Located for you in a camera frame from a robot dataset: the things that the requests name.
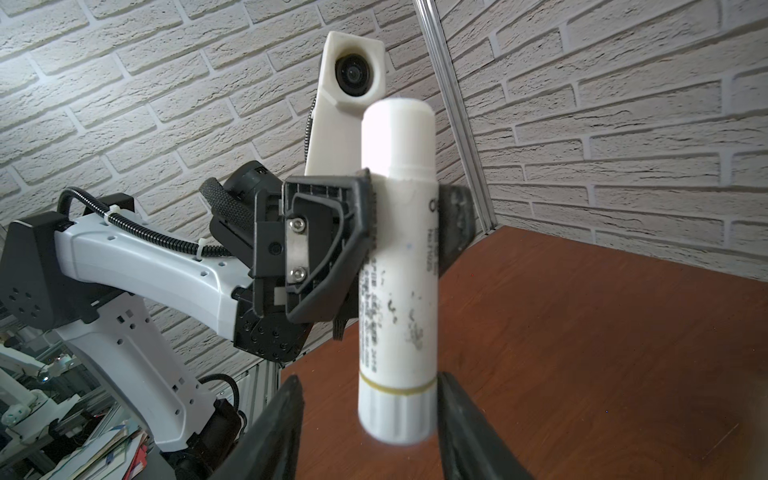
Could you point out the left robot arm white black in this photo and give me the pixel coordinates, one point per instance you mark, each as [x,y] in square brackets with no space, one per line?
[87,270]

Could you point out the white glue stick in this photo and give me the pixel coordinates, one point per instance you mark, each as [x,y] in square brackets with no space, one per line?
[398,283]

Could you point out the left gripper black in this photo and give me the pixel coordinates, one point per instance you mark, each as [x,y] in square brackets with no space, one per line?
[329,222]

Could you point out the left aluminium corner post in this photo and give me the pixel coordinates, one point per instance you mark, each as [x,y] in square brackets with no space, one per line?
[436,43]

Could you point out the stacked books papers background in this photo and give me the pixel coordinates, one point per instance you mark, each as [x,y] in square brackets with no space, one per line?
[119,453]

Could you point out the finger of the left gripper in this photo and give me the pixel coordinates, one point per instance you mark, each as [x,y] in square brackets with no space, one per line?
[457,227]

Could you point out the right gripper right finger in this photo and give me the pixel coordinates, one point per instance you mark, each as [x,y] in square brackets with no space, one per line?
[470,448]

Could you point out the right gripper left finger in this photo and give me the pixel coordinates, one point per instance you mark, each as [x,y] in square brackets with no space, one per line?
[270,449]

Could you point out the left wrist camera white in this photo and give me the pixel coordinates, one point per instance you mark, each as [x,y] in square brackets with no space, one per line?
[352,77]

